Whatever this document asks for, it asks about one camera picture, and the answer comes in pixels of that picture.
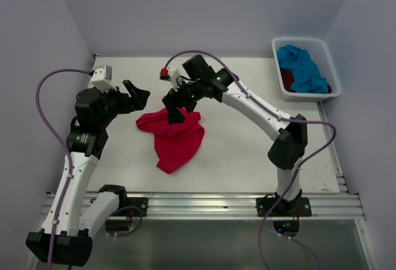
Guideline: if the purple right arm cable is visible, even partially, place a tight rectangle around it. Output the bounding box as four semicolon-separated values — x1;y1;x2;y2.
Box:
164;49;337;270

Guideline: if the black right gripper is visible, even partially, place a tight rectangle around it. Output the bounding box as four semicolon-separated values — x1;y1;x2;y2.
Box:
163;76;205;124

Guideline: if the aluminium mounting rail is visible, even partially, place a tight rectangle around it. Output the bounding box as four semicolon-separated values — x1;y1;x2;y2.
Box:
43;191;364;221

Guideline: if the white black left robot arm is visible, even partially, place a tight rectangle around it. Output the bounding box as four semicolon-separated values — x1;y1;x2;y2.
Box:
25;80;150;267

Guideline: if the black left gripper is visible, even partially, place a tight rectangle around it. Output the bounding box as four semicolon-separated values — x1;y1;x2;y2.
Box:
95;79;149;128

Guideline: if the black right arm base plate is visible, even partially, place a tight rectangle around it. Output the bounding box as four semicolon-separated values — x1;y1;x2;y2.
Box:
256;196;312;217

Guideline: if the pink red t shirt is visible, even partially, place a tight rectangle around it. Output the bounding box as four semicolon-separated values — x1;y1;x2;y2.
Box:
136;108;205;174

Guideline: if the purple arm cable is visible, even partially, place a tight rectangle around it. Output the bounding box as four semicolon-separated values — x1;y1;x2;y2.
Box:
35;69;143;270
164;49;337;270

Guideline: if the blue t shirt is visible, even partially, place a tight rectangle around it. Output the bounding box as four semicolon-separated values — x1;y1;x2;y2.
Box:
277;45;321;78

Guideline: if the dark red t shirt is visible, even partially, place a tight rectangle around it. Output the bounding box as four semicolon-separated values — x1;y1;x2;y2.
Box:
280;69;332;94

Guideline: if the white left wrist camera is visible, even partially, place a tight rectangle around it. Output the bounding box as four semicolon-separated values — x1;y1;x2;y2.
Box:
90;65;114;92

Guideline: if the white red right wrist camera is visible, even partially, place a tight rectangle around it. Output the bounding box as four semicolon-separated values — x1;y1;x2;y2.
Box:
160;67;180;92

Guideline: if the white plastic laundry basket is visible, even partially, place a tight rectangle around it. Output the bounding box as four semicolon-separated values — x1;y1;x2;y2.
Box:
272;37;341;102

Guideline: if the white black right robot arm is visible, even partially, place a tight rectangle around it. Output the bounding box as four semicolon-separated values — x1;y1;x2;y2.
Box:
160;54;308;216

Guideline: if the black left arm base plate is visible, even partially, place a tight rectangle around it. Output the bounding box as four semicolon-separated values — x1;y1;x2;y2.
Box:
121;197;149;218

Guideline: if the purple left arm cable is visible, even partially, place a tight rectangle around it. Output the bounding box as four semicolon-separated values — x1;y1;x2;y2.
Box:
35;69;143;270

